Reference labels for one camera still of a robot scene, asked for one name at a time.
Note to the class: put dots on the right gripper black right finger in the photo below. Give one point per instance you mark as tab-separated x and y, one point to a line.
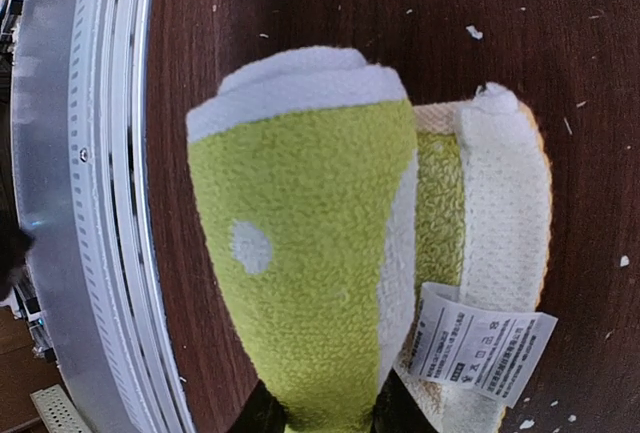
396	411

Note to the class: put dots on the perforated beige metal bracket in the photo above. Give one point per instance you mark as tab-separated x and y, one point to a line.
57	412

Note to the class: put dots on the green patterned towel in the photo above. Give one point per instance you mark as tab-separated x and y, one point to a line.
352	233

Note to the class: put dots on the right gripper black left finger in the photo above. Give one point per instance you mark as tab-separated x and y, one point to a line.
262	413

